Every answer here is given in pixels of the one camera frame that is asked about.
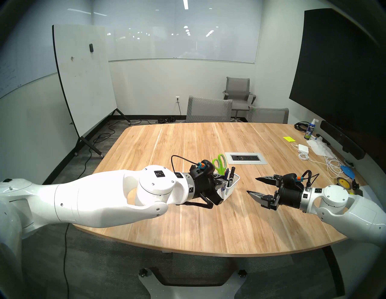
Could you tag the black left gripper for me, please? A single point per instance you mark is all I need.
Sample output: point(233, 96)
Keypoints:
point(205, 185)

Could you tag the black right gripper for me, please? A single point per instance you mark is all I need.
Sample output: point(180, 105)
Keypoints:
point(288, 194)

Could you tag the white mesh pen holder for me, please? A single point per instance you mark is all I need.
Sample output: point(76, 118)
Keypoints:
point(232, 187)

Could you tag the blue ballpoint pen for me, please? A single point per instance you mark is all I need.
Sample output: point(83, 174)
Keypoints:
point(225, 173)

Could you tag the black permanent marker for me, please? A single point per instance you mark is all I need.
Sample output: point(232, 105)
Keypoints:
point(232, 174)

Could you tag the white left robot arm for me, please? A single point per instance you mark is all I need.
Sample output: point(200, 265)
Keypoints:
point(90, 199)

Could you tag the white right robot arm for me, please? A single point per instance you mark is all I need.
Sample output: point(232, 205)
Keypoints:
point(346, 208)

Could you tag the grey table power outlet panel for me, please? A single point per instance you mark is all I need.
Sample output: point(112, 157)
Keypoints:
point(245, 157)

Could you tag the yellow sticky note pad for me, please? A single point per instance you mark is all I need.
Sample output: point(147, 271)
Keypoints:
point(289, 139)

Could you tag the whiteboard cleaner spray bottle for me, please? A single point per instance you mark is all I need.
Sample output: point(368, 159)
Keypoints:
point(310, 131)

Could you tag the grey mesh-back chair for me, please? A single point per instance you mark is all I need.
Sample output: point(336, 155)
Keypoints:
point(208, 110)
point(268, 116)

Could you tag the yellow black tape roll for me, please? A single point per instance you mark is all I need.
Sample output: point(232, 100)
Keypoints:
point(343, 181)

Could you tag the blue flat plastic object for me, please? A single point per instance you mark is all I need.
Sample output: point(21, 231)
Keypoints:
point(349, 172)

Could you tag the small black bottle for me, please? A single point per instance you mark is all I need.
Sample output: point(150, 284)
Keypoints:
point(355, 184)

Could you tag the black video sound bar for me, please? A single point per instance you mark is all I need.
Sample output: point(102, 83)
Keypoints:
point(340, 137)

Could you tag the white paper box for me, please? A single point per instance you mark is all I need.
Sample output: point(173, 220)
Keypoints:
point(365, 190)

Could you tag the grey armrest swivel chair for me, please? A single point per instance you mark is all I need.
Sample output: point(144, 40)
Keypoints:
point(238, 87)

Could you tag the rolling whiteboard on stand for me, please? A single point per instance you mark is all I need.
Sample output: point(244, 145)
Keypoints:
point(84, 81)

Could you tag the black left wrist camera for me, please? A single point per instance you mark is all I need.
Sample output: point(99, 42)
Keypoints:
point(206, 168)

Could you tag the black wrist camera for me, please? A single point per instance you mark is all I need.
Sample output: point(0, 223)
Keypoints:
point(206, 168)
point(292, 179)

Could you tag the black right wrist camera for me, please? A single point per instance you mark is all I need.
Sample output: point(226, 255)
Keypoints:
point(292, 179)

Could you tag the large black wall screen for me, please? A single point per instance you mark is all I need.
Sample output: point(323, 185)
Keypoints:
point(337, 75)

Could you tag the wall mounted glass whiteboard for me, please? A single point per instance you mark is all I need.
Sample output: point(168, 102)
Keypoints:
point(187, 42)

